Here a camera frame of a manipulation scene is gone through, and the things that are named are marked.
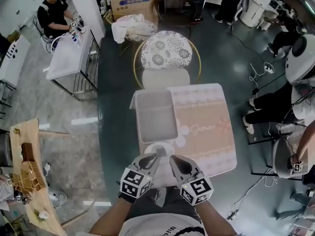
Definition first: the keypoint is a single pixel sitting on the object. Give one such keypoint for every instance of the person's right forearm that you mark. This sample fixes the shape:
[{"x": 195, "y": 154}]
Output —
[{"x": 214, "y": 220}]

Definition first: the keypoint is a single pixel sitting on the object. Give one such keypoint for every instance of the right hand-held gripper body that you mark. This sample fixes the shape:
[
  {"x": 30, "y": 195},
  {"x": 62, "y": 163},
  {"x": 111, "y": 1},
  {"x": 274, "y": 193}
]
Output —
[{"x": 197, "y": 189}]

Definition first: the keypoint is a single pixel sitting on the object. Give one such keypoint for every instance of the white cylindrical cabinet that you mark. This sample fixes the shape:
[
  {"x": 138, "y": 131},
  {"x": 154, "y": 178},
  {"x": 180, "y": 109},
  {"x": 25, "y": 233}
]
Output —
[{"x": 253, "y": 6}]

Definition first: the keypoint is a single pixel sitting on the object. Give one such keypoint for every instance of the white crumpled cloth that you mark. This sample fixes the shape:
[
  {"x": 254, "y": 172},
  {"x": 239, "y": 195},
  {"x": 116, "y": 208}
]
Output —
[{"x": 134, "y": 26}]

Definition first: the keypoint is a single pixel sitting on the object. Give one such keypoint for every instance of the floral round cushion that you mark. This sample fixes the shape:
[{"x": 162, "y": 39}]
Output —
[{"x": 166, "y": 49}]

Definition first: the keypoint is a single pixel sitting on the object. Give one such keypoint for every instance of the grey round chair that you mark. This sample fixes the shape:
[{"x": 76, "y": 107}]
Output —
[{"x": 283, "y": 158}]

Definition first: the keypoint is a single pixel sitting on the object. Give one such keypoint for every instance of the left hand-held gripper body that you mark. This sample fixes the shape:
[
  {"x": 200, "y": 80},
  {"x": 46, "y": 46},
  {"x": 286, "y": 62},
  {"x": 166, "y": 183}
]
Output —
[{"x": 134, "y": 182}]

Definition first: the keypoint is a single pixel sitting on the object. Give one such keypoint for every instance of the person's white shirt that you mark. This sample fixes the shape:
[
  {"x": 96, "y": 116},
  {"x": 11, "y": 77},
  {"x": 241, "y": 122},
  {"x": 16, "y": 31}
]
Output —
[{"x": 162, "y": 226}]

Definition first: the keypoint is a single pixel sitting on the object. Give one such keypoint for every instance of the person's left forearm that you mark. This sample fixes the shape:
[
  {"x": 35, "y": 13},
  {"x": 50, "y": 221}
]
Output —
[{"x": 110, "y": 217}]

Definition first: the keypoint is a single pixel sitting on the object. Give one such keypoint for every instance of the wooden lattice rack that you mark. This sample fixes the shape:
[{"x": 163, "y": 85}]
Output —
[{"x": 29, "y": 178}]

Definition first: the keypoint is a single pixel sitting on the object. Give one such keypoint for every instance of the gold frame chair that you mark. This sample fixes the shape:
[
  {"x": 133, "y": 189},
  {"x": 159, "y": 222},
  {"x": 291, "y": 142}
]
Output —
[{"x": 135, "y": 65}]

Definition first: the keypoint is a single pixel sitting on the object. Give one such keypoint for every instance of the white power strip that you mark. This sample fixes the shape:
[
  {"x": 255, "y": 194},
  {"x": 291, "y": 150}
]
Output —
[
  {"x": 268, "y": 68},
  {"x": 233, "y": 214}
]

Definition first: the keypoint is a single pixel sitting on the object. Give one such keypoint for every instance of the brown wooden box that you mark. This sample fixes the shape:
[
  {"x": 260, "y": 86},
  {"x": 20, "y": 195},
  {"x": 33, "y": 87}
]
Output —
[{"x": 27, "y": 152}]

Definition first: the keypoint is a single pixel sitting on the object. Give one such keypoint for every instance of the white metal frame table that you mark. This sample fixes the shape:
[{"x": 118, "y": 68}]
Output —
[{"x": 66, "y": 60}]

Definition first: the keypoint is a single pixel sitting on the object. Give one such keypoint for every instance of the white cabinet with black dots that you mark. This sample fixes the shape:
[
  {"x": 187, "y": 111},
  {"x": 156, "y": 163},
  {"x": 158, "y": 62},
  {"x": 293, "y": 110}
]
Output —
[{"x": 13, "y": 58}]

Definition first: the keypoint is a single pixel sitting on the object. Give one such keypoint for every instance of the dark wicker chair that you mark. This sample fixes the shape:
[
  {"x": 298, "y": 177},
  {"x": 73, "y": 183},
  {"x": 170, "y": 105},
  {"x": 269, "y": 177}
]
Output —
[{"x": 176, "y": 8}]

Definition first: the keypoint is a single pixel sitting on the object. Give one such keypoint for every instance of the cardboard box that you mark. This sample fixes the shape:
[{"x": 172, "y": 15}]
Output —
[{"x": 133, "y": 6}]

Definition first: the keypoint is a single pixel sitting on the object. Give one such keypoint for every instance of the small white cup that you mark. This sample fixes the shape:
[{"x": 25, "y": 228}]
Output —
[{"x": 44, "y": 215}]

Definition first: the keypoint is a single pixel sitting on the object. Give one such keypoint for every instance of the white seat cushion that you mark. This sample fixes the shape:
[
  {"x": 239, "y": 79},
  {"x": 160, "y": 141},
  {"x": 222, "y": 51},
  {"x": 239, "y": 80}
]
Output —
[{"x": 166, "y": 79}]

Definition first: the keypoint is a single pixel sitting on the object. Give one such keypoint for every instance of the white round plate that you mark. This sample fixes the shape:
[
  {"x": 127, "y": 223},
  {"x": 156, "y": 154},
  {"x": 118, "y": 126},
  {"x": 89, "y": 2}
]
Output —
[{"x": 171, "y": 149}]

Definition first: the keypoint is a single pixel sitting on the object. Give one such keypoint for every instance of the pink patterned tablecloth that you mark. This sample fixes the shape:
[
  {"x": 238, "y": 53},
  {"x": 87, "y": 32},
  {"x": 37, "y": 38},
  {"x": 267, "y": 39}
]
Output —
[{"x": 209, "y": 141}]

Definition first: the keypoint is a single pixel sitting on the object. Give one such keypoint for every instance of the grey rectangular tray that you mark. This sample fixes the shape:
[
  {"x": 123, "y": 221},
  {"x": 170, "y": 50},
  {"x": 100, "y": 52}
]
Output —
[{"x": 156, "y": 122}]

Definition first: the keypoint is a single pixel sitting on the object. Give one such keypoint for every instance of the long wooden desk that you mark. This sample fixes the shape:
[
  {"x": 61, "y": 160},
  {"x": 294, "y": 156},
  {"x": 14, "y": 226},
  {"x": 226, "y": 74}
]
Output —
[{"x": 29, "y": 205}]

